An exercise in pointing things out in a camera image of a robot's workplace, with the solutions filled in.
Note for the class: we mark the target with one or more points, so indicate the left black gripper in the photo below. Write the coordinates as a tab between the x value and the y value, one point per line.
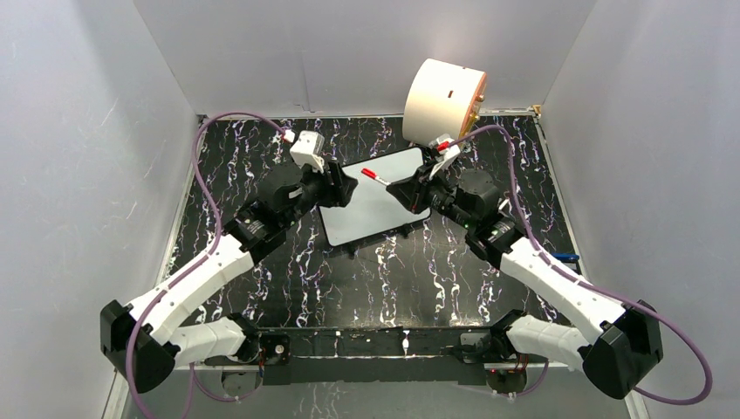
337	187

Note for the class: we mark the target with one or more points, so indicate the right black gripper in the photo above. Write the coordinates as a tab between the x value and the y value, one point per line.
412	191

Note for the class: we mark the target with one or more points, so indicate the red capped whiteboard marker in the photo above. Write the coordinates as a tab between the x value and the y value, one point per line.
373	176

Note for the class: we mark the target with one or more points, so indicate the white whiteboard black frame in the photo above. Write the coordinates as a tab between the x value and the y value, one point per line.
372	211

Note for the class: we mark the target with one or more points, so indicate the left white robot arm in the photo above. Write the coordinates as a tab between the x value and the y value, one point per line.
258	228

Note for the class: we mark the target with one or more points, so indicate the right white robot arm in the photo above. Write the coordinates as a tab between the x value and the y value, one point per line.
614	344

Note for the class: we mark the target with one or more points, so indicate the white cylindrical drum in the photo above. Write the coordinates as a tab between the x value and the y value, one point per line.
443	99

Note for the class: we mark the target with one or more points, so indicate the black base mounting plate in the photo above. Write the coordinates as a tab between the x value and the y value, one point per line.
468	356

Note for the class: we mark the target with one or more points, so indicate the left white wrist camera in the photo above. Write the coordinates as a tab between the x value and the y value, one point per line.
306	151

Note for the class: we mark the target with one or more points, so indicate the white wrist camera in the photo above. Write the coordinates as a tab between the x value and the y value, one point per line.
306	151
446	153

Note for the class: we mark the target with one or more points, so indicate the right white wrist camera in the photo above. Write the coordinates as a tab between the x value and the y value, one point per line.
446	153

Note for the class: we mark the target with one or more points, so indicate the aluminium frame rail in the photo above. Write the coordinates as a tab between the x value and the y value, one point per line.
153	363

